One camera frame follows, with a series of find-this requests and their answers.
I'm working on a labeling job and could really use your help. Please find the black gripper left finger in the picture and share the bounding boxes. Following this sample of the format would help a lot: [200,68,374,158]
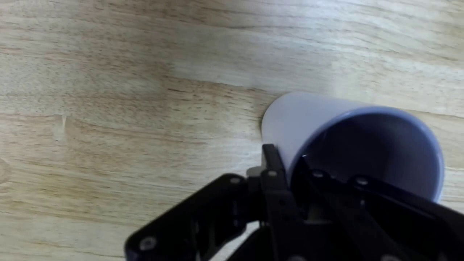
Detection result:
[240,143,310,261]

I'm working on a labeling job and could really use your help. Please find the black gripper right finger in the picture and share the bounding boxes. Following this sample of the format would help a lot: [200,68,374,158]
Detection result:
[291,158,464,261]

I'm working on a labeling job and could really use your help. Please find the white mug with dark interior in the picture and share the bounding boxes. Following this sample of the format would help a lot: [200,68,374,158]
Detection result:
[261,93,443,201]

